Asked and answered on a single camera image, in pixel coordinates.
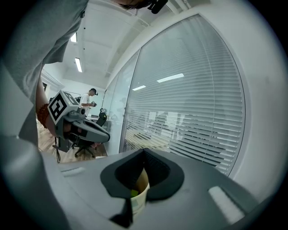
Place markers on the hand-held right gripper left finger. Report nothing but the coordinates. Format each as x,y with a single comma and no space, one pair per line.
90,191

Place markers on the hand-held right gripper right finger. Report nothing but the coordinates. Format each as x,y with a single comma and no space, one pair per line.
191,197

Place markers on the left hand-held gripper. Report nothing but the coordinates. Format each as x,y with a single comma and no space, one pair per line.
57,107

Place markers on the green block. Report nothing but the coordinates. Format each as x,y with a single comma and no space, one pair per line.
134,193

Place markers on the person's left forearm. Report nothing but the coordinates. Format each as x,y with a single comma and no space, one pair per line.
40,94

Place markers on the person's left hand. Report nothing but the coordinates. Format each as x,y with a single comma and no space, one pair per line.
67,128

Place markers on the black high-back office chair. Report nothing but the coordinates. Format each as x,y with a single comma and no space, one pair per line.
101,119

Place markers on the black swivel office chair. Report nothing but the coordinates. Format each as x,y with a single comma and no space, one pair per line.
84,150

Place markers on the round wooden meeting table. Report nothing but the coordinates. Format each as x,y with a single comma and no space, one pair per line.
144,140

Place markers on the white round bucket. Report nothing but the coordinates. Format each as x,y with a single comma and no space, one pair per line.
141,179

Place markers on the ceiling strip light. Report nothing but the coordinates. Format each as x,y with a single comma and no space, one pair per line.
73,37
78,65

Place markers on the white window blinds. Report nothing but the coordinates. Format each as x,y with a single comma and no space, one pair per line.
180,112

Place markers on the person's grey sweatshirt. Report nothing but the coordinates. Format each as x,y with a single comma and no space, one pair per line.
33,33

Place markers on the person's head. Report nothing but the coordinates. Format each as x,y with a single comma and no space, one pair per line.
132,3

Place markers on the black head-mounted camera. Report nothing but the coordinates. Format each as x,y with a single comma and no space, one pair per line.
157,6

